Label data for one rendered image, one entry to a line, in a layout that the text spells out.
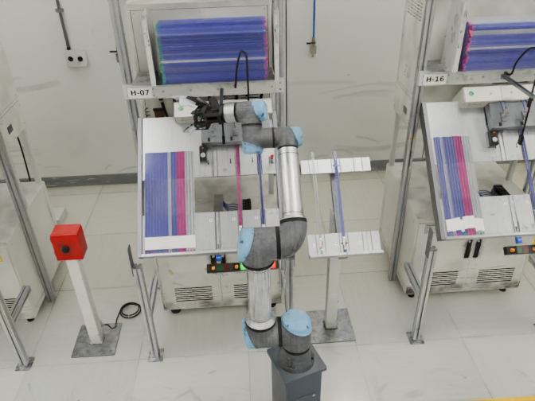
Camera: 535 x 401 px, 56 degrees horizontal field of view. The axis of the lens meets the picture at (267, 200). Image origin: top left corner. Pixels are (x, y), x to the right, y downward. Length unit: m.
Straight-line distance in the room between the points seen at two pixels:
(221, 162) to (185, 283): 0.80
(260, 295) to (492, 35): 1.65
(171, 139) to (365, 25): 2.03
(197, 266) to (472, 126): 1.64
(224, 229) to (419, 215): 1.11
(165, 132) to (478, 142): 1.58
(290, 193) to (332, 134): 2.60
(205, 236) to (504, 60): 1.67
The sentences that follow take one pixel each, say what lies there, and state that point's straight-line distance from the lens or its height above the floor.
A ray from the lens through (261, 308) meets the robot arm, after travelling 1.88.
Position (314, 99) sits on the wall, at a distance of 4.17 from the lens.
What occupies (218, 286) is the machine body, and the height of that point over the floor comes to 0.23.
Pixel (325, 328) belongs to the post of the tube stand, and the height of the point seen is 0.01.
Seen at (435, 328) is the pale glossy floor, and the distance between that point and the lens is 3.13.
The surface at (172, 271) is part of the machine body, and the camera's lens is 2.90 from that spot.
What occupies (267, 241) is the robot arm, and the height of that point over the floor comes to 1.18.
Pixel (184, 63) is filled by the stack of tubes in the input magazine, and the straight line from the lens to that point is 2.46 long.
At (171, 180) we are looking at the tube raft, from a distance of 2.50.
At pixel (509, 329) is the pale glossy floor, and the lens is 3.27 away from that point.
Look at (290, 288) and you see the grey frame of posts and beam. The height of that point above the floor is 0.44.
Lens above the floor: 2.20
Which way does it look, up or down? 33 degrees down
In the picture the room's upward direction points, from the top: 2 degrees counter-clockwise
